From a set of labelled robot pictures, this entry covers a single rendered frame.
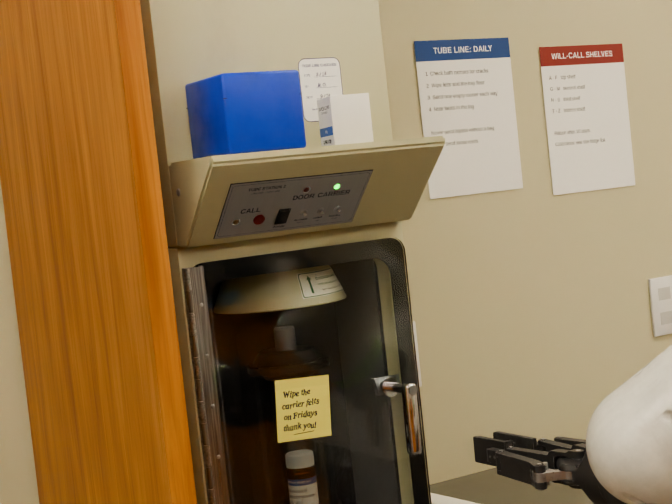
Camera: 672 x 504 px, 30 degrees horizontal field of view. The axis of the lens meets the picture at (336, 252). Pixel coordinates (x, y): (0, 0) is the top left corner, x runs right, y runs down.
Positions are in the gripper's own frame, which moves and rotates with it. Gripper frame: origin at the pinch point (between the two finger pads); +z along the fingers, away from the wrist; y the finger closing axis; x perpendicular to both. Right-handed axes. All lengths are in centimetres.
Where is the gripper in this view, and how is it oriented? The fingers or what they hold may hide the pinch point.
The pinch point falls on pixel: (505, 450)
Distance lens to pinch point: 145.4
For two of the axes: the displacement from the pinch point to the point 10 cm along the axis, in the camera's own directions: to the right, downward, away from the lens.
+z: -5.1, 0.1, 8.6
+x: 0.9, 9.9, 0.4
